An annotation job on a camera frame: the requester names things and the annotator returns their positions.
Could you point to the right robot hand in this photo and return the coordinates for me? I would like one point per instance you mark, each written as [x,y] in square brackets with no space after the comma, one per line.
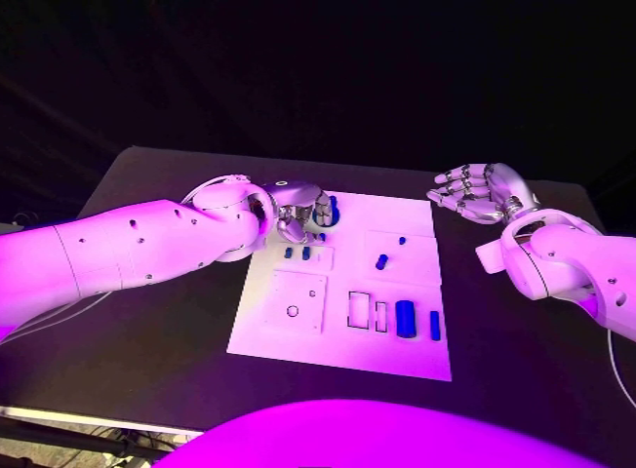
[482,197]

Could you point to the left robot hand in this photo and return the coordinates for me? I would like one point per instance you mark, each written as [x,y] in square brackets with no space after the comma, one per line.
[297,197]

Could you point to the blue gear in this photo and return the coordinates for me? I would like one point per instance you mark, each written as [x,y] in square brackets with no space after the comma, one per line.
[336,215]

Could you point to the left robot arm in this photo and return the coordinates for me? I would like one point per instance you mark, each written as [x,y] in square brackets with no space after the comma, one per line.
[111,248]

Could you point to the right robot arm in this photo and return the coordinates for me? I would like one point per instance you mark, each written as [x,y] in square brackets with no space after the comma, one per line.
[587,256]

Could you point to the white task board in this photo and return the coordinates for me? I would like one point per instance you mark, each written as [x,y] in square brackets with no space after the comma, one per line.
[339,347]

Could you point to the short blue cylinder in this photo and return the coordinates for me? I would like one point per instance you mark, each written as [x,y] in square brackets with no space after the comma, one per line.
[381,261]

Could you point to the thick long blue cylinder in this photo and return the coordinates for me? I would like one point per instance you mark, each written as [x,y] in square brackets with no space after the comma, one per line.
[405,318]

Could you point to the thin long blue cylinder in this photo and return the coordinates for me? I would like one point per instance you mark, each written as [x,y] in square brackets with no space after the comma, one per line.
[434,326]

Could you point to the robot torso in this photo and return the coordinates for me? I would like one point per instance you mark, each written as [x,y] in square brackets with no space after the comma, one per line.
[381,438]

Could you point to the black metal bar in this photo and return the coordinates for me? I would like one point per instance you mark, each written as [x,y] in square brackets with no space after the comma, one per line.
[59,435]

